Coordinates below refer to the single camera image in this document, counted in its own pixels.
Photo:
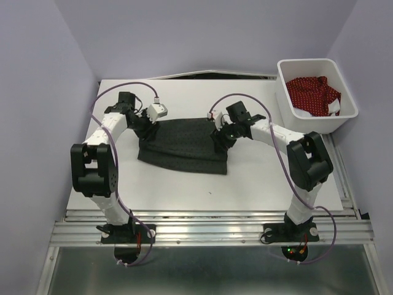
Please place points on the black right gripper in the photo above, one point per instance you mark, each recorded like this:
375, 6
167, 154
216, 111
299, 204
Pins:
217, 136

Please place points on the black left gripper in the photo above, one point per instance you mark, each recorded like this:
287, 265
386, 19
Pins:
147, 133

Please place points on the dark grey dotted skirt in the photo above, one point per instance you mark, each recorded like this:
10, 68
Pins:
184, 145

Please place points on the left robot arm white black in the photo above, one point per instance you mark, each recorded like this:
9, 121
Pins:
95, 173

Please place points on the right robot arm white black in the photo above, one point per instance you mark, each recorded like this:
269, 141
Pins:
304, 160

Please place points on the white plastic bin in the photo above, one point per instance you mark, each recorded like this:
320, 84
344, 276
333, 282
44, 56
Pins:
312, 67

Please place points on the red dotted skirt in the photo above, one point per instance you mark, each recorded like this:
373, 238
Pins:
312, 94

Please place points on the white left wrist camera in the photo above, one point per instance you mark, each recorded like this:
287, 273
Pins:
156, 111

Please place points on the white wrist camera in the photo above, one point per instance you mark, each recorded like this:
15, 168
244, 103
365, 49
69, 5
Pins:
156, 111
217, 117

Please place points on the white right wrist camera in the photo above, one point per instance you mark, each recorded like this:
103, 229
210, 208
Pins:
217, 117

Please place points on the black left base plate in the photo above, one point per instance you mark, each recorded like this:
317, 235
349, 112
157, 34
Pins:
124, 234

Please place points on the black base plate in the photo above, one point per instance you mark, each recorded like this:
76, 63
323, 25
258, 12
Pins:
124, 234
284, 233

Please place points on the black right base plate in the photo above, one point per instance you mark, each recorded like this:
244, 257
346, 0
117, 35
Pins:
284, 233

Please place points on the aluminium rail frame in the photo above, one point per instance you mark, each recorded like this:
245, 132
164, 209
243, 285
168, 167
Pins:
209, 228

